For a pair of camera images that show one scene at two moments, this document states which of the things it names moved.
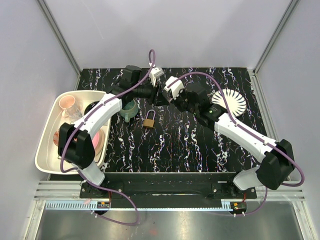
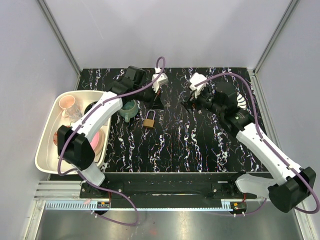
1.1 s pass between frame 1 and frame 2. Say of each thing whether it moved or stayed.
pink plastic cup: stayed
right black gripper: moved
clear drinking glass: stayed
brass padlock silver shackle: stayed
